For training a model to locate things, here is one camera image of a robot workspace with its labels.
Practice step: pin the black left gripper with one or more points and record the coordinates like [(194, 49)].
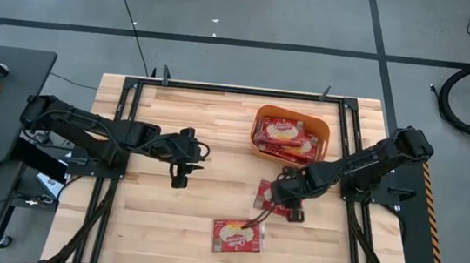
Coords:
[(182, 152)]

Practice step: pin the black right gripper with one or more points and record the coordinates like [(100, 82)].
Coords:
[(287, 194)]

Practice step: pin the red popcorn bag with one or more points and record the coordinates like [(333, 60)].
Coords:
[(281, 132), (235, 236), (261, 195), (276, 152), (309, 150)]

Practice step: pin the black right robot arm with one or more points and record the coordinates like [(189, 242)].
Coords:
[(372, 161)]

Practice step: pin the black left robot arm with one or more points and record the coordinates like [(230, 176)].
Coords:
[(86, 129)]

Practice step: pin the orange plastic basket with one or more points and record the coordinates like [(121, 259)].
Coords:
[(324, 134)]

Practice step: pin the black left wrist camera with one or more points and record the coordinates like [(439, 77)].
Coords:
[(180, 181)]

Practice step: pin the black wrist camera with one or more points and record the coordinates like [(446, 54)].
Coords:
[(296, 217), (180, 181)]

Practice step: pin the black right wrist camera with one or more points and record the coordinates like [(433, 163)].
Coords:
[(296, 217)]

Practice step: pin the black aluminium table frame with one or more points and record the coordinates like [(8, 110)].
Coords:
[(243, 91)]

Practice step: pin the hazard striped base plate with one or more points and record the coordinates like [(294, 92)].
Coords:
[(416, 238)]

